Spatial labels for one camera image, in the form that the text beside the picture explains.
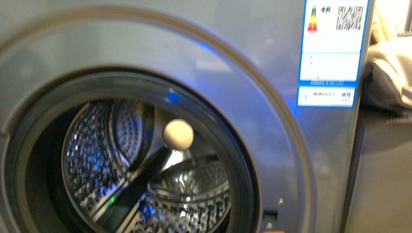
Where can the silver front-load washing machine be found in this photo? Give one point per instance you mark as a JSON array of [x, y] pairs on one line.
[[87, 87]]

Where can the white ball in drum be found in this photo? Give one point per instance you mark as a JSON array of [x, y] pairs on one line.
[[178, 135]]

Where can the blue white energy label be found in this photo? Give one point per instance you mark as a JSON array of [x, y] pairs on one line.
[[332, 41]]

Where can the beige cloth pile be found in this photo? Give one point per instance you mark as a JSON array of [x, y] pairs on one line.
[[387, 81]]

